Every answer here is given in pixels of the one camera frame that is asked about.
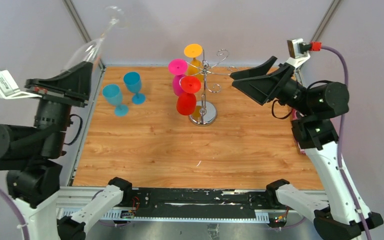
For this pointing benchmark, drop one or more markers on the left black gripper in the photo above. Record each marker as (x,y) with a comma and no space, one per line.
(73,85)

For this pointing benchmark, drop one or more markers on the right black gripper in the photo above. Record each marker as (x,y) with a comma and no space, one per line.
(263,89)

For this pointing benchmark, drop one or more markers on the clear wine glass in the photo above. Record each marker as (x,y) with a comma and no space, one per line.
(91,51)

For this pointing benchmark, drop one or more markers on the blue wine glass front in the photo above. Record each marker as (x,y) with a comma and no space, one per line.
(113,95)

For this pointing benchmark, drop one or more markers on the blue wine glass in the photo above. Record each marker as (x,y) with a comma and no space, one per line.
(133,83)
(113,95)

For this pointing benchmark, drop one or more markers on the chrome wine glass rack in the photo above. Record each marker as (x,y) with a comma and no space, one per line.
(205,112)

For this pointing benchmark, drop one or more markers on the pink wine glass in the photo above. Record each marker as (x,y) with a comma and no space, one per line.
(178,68)

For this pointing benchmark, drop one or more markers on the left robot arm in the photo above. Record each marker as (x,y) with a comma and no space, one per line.
(29,153)

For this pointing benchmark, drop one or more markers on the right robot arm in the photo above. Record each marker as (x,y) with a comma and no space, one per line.
(344,216)

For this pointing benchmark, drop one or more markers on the yellow wine glass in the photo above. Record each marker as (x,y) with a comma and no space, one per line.
(195,66)

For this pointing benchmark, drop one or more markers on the red wine glass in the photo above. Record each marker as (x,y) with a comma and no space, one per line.
(186,102)

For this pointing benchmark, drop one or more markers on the pink camouflage cloth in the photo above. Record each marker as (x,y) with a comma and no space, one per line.
(296,118)

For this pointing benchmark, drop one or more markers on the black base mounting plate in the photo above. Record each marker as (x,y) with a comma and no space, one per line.
(200,203)

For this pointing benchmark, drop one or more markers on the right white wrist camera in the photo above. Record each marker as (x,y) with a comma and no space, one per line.
(299,52)

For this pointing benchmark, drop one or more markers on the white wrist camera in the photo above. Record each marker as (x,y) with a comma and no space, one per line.
(299,52)
(9,89)

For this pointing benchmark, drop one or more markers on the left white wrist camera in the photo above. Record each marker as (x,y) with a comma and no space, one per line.
(9,89)

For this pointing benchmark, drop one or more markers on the aluminium frame rail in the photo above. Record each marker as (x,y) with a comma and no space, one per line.
(122,214)

